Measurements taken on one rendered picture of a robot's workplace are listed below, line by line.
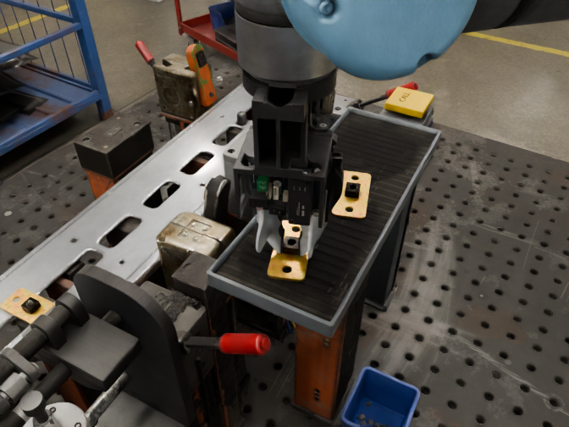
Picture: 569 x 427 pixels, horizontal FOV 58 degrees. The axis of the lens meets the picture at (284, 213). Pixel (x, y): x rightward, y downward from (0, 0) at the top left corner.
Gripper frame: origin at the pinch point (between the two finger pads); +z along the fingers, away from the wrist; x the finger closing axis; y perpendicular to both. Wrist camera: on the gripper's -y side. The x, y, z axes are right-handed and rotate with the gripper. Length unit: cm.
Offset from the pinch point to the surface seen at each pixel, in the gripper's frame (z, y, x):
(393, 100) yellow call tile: 1.8, -33.8, 10.2
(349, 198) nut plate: 1.5, -9.1, 5.3
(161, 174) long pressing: 17.7, -30.0, -27.9
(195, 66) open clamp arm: 11, -57, -29
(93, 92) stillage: 98, -192, -138
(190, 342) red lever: 7.9, 8.8, -9.1
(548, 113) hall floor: 118, -246, 113
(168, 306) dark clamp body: 10.0, 3.2, -13.8
